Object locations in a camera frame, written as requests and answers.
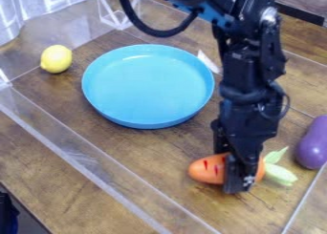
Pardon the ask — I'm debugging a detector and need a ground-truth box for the clear acrylic enclosure wall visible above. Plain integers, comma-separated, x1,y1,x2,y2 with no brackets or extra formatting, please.
0,0,327,234

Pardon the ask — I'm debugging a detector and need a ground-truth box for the blue round plate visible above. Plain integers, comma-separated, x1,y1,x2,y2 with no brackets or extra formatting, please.
82,44,215,129

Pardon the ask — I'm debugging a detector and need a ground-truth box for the purple toy eggplant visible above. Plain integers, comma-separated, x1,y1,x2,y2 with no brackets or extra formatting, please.
295,115,327,170

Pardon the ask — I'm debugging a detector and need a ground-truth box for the black corrugated cable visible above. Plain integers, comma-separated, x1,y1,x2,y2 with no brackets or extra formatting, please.
115,0,202,39

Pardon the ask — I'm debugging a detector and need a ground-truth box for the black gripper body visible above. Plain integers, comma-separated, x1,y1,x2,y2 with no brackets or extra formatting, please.
210,91,291,162

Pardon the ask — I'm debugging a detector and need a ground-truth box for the yellow toy lemon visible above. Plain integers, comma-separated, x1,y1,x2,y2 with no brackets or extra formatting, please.
40,45,74,74

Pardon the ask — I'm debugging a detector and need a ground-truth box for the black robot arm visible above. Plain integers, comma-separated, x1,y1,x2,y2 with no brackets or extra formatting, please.
166,0,290,194

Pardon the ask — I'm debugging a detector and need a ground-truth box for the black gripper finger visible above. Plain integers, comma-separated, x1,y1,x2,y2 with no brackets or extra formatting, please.
223,143,263,194
211,119,230,154

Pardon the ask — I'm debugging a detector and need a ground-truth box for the orange toy carrot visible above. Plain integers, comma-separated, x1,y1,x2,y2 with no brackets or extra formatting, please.
189,147,298,186

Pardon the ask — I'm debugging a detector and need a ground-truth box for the white curtain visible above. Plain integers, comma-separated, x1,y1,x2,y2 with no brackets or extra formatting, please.
0,0,87,46

